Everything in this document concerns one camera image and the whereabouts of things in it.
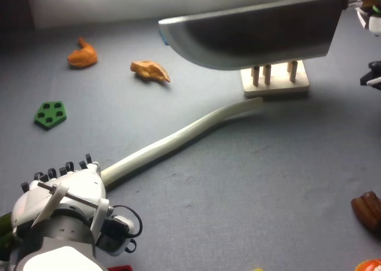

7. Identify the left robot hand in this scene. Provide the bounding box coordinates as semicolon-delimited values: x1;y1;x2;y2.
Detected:
11;154;108;228

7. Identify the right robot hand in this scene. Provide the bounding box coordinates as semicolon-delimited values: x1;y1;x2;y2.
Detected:
342;0;381;35

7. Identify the long green leek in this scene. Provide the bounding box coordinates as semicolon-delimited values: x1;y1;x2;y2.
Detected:
0;96;264;260

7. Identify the large steel kitchen knife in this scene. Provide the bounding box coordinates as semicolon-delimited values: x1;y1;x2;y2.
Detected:
157;0;373;72

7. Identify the green pentagon block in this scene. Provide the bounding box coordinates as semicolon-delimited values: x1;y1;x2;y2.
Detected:
33;101;68;131

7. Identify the wooden peg board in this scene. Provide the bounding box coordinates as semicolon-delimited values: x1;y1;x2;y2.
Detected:
240;59;310;101

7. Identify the grey table cloth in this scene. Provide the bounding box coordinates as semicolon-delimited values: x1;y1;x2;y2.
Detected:
0;2;381;271

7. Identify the brown toy meat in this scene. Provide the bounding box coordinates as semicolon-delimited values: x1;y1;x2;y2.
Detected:
350;190;381;239

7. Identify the orange toy tart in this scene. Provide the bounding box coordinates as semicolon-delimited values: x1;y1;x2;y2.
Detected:
354;258;381;271

